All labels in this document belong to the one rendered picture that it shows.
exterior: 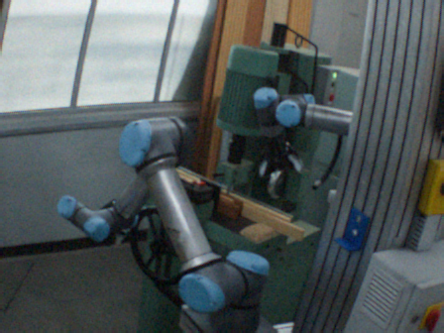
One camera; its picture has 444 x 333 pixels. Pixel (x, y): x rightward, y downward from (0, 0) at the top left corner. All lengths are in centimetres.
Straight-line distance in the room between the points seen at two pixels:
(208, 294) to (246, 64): 95
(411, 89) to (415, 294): 47
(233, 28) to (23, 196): 164
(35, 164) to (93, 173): 46
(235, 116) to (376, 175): 90
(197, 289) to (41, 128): 201
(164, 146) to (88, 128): 196
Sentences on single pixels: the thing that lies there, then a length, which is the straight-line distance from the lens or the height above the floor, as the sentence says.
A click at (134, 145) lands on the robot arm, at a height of 129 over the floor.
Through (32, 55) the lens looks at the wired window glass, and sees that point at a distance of 339.
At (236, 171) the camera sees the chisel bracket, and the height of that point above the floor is 105.
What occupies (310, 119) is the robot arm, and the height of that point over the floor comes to 138.
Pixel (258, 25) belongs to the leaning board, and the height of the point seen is 147.
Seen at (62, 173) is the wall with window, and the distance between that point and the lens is 364.
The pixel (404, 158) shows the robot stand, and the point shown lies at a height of 146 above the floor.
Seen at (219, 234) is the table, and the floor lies 87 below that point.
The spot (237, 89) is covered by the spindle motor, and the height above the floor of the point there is 135.
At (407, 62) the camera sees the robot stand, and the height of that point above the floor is 168.
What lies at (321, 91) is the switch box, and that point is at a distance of 251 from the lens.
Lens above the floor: 177
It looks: 17 degrees down
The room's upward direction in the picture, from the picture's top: 11 degrees clockwise
